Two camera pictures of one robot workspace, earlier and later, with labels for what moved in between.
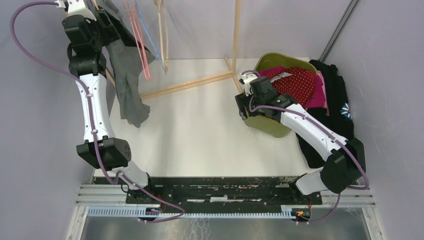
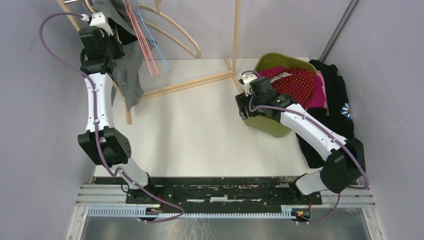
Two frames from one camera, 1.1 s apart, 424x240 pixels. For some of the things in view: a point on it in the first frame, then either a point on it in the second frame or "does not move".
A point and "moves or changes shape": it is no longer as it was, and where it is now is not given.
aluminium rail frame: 110,201 does not move
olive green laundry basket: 264,124 does not move
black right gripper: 242,100 does not move
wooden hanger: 156,2 -> 157,9
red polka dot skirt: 300,84 does not move
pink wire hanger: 132,15 moves or changes shape
